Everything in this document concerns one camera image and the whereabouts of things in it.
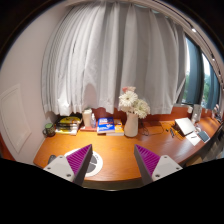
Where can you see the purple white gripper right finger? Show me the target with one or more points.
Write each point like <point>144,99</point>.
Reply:
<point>153,167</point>

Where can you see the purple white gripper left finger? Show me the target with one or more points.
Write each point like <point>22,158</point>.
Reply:
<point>72,167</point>

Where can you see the round white mouse pad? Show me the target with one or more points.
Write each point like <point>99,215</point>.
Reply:
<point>95,165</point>

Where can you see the dark computer mouse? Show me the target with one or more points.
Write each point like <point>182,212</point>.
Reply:
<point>51,158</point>

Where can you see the stack of dark books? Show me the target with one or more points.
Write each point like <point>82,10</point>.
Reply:
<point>68,125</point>

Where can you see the green mug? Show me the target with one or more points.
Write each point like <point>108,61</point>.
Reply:
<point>49,130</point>

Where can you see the white ceramic vase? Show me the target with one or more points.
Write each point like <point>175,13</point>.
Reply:
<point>131,125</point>

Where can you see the small clear bottle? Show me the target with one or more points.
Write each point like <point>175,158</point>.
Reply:
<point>93,121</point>

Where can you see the orange book under blue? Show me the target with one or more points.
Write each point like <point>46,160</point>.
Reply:
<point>119,131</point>

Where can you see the white paper sheet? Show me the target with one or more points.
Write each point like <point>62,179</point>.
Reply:
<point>193,138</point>

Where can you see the silver laptop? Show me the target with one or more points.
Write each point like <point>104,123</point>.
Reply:
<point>185,125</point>

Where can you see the white tablet device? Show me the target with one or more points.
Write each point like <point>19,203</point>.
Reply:
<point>204,136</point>

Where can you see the white pink flower bouquet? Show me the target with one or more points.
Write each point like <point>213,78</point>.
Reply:
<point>130,103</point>

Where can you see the white curtain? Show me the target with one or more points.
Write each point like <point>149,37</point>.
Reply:
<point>99,48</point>

